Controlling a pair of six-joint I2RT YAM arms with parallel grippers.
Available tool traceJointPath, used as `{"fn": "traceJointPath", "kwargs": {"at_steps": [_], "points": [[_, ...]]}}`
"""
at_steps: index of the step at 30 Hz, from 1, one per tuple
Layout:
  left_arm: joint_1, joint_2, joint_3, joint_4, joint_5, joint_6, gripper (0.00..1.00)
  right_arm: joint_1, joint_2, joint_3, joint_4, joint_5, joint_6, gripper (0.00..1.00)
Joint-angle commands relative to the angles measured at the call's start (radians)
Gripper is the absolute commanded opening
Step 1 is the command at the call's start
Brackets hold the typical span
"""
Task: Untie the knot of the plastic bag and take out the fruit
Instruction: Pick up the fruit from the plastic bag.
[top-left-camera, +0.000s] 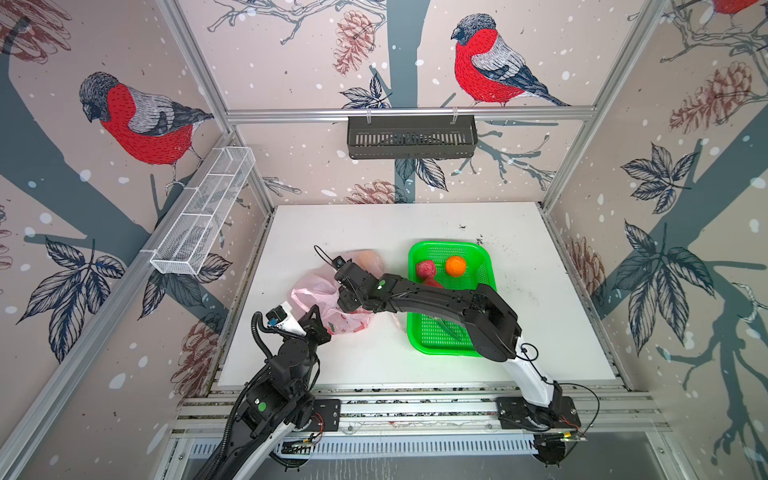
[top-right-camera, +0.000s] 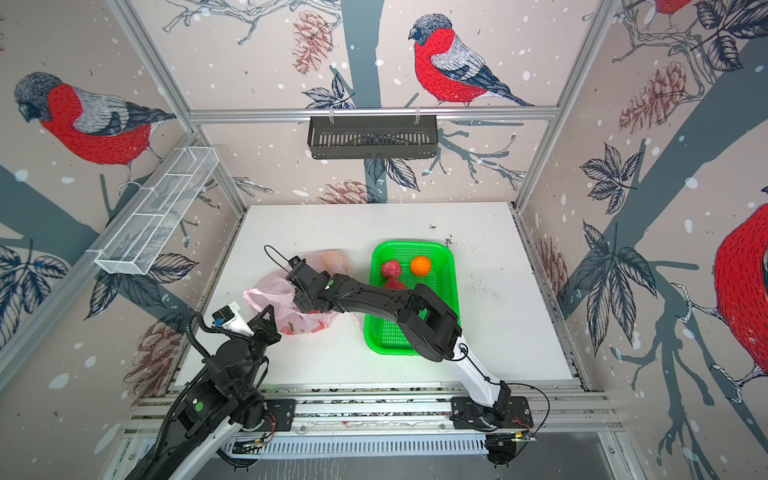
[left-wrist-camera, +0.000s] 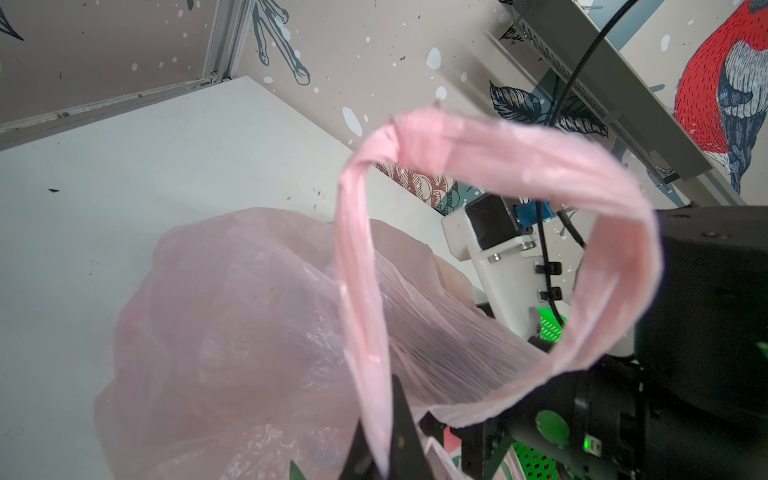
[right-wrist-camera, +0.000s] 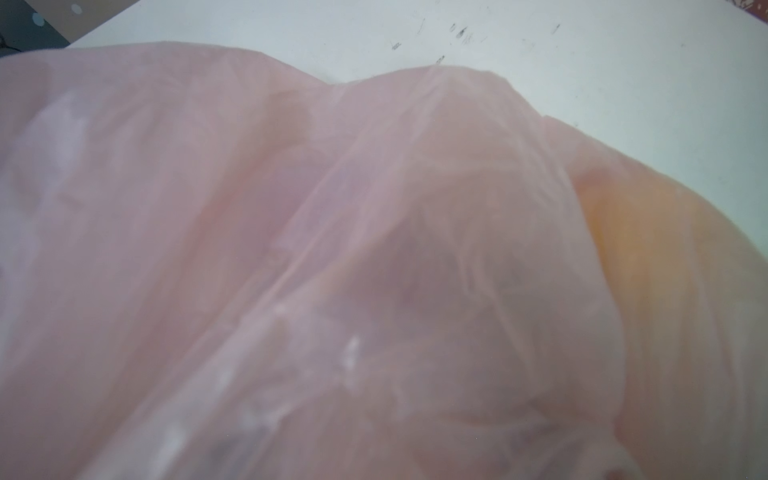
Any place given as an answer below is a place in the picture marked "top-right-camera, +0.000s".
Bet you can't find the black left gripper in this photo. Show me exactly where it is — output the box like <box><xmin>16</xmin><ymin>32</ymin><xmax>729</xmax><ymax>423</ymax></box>
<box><xmin>236</xmin><ymin>304</ymin><xmax>281</xmax><ymax>395</ymax></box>

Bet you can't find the pink plastic bag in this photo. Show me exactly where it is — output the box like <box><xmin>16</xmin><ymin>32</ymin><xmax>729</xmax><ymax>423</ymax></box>
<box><xmin>243</xmin><ymin>249</ymin><xmax>361</xmax><ymax>336</ymax></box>

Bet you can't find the small red fruit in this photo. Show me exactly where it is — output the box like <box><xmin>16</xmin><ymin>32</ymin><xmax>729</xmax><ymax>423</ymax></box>
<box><xmin>380</xmin><ymin>260</ymin><xmax>402</xmax><ymax>280</ymax></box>

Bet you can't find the orange fruit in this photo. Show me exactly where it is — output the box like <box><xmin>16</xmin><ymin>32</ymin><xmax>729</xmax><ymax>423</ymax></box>
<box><xmin>410</xmin><ymin>256</ymin><xmax>432</xmax><ymax>278</ymax></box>

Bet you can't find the red dragon fruit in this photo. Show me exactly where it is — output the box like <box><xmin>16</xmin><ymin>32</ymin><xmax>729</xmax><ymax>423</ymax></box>
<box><xmin>384</xmin><ymin>278</ymin><xmax>408</xmax><ymax>290</ymax></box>

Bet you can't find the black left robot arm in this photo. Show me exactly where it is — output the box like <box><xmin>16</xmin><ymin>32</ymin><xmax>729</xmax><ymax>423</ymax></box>
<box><xmin>127</xmin><ymin>305</ymin><xmax>281</xmax><ymax>479</ymax></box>

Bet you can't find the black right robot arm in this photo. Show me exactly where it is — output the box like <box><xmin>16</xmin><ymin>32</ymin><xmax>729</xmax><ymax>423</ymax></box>
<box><xmin>286</xmin><ymin>256</ymin><xmax>511</xmax><ymax>431</ymax></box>

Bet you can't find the green plastic basket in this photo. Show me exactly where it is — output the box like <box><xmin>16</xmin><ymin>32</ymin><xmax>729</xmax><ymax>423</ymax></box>
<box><xmin>363</xmin><ymin>240</ymin><xmax>462</xmax><ymax>356</ymax></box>

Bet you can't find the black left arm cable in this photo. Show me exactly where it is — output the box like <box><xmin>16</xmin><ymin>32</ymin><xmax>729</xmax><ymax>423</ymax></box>
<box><xmin>185</xmin><ymin>311</ymin><xmax>217</xmax><ymax>361</ymax></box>

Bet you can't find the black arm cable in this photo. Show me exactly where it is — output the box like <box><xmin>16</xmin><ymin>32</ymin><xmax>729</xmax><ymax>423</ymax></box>
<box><xmin>263</xmin><ymin>244</ymin><xmax>295</xmax><ymax>274</ymax></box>
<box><xmin>185</xmin><ymin>311</ymin><xmax>217</xmax><ymax>361</ymax></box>

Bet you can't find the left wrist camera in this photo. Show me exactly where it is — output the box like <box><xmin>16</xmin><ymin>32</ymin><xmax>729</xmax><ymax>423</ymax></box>
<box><xmin>212</xmin><ymin>301</ymin><xmax>254</xmax><ymax>338</ymax></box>

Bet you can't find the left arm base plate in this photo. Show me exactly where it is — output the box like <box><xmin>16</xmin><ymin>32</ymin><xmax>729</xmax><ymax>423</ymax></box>
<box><xmin>241</xmin><ymin>399</ymin><xmax>297</xmax><ymax>434</ymax></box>

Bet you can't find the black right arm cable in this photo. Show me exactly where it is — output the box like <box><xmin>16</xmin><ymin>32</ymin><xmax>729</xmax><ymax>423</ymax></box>
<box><xmin>263</xmin><ymin>244</ymin><xmax>295</xmax><ymax>274</ymax></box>

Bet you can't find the black hanging wire basket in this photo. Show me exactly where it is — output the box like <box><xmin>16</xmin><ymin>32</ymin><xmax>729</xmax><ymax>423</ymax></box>
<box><xmin>307</xmin><ymin>115</ymin><xmax>438</xmax><ymax>160</ymax></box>

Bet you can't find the white wire mesh shelf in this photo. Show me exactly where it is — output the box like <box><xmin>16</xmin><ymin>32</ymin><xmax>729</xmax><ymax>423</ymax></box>
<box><xmin>95</xmin><ymin>146</ymin><xmax>219</xmax><ymax>275</ymax></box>

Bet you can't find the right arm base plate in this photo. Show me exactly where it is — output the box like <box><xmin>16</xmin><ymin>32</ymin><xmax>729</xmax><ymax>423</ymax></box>
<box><xmin>449</xmin><ymin>396</ymin><xmax>534</xmax><ymax>433</ymax></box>

